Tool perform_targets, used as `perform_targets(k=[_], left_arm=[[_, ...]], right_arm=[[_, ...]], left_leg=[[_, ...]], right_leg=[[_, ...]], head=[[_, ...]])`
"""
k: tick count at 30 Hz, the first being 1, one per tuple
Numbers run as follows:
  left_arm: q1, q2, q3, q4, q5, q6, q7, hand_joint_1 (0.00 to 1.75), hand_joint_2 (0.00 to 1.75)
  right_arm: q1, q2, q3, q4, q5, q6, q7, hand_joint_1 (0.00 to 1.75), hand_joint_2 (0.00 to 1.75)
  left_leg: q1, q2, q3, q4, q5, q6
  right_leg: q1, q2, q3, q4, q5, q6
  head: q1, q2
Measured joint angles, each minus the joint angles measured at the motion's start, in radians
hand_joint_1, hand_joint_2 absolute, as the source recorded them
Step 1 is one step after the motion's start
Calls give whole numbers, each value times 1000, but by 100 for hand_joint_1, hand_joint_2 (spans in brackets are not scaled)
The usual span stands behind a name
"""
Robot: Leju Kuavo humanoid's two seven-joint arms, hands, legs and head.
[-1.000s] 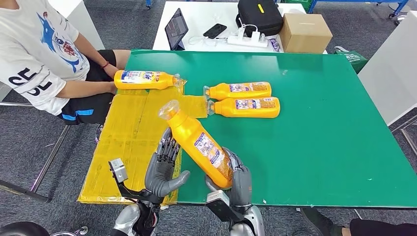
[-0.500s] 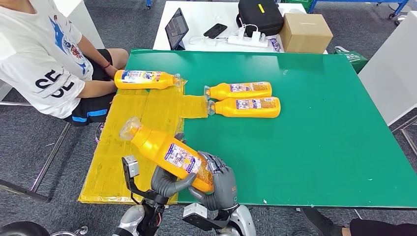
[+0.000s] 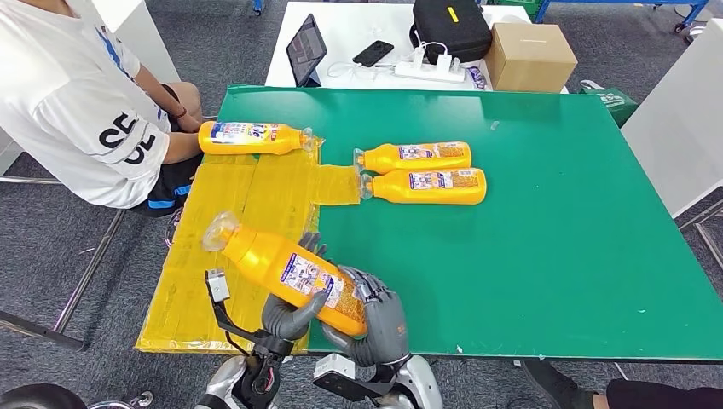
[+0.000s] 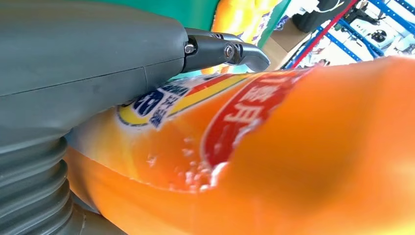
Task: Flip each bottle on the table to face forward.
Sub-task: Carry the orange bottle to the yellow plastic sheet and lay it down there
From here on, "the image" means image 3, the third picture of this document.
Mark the black round object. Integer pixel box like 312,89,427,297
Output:
0,383,89,409

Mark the metal chair frame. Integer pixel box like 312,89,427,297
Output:
0,175,125,351

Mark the yellow taped cardboard sheet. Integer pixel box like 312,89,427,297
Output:
136,132,362,355

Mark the green shopping bag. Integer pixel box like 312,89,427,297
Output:
578,80,639,129

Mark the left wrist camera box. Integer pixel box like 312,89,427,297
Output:
205,268,267,347

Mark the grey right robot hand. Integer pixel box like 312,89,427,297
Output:
321,265,413,368

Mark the thin white cable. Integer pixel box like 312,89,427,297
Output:
326,60,395,81

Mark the looped white charger cable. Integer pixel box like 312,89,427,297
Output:
414,31,451,58

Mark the brown cardboard box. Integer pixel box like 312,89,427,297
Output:
484,22,579,95

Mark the grey metal table frame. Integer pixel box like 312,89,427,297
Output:
676,200,723,272

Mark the silver caster wheel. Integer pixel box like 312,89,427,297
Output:
89,390,154,409

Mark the black carrying case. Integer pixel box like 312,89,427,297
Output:
408,0,494,65

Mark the white side table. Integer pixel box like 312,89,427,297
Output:
621,18,723,220

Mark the orange detergent bottle clear cap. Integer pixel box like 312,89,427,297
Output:
359,167,488,206
197,121,315,156
352,141,472,175
202,211,368,338

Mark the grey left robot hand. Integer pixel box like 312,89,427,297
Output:
261,231,330,344

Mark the long white table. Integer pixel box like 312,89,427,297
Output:
263,1,569,95

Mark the white cabinet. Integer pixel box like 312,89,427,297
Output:
90,0,182,84

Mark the black smartphone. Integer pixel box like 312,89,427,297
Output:
352,39,396,68

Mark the white power strip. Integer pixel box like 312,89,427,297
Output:
393,60,467,84

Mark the black tablet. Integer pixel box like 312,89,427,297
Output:
285,14,329,89

